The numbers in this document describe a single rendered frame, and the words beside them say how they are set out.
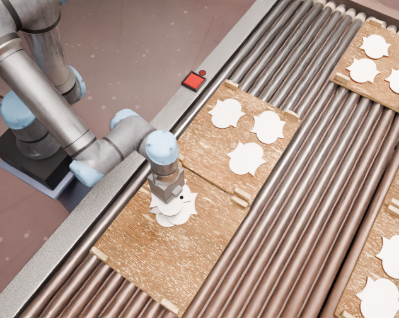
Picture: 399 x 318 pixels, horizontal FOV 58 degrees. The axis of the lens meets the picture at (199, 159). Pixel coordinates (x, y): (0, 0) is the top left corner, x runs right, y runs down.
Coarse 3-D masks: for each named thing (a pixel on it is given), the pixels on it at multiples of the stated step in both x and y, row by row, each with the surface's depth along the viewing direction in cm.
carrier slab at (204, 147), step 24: (216, 96) 143; (240, 96) 143; (240, 120) 138; (288, 120) 138; (192, 144) 132; (216, 144) 133; (264, 144) 133; (192, 168) 128; (216, 168) 128; (264, 168) 128
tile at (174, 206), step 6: (186, 180) 114; (156, 198) 110; (174, 198) 111; (186, 198) 111; (156, 204) 110; (162, 204) 110; (168, 204) 110; (174, 204) 110; (180, 204) 110; (162, 210) 109; (168, 210) 109; (174, 210) 109; (180, 210) 109
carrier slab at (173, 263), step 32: (192, 192) 123; (224, 192) 124; (128, 224) 118; (192, 224) 118; (224, 224) 118; (96, 256) 113; (128, 256) 113; (160, 256) 113; (192, 256) 113; (160, 288) 108; (192, 288) 109
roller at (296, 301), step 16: (384, 112) 144; (384, 128) 139; (368, 144) 137; (368, 160) 133; (352, 176) 130; (352, 192) 126; (336, 208) 125; (336, 224) 121; (320, 240) 119; (320, 256) 116; (304, 272) 114; (304, 288) 111; (288, 304) 110
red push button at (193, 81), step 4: (192, 76) 149; (196, 76) 149; (188, 80) 148; (192, 80) 148; (196, 80) 148; (200, 80) 148; (188, 84) 147; (192, 84) 147; (196, 84) 147; (196, 88) 146
